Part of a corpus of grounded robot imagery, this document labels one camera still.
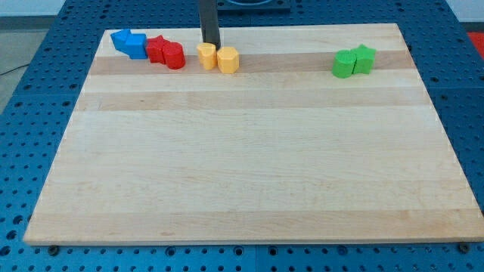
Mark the green star block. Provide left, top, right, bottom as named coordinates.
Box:
left=350, top=45, right=377, bottom=74

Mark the green cylinder block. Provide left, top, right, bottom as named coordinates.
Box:
left=332, top=50, right=356, bottom=79

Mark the yellow heart block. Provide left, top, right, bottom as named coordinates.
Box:
left=197, top=42, right=217, bottom=70

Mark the black cable on floor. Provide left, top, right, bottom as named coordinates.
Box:
left=0, top=63, right=30, bottom=77

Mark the blue cube block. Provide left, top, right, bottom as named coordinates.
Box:
left=125, top=33, right=147, bottom=59

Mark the blue pentagon block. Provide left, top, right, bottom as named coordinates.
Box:
left=110, top=29, right=132, bottom=54

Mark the yellow hexagon block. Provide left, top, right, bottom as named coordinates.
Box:
left=217, top=47, right=240, bottom=74

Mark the wooden board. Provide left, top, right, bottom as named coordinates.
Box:
left=23, top=23, right=483, bottom=246

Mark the red star block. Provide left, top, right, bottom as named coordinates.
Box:
left=145, top=36, right=170, bottom=64

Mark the red object at edge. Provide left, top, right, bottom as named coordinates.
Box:
left=467, top=32, right=484, bottom=58

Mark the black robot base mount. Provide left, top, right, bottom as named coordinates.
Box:
left=217, top=0, right=291, bottom=11

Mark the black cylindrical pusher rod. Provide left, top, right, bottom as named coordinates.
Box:
left=198, top=0, right=221, bottom=50

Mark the red cylinder block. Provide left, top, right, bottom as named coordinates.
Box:
left=163, top=42, right=186, bottom=70

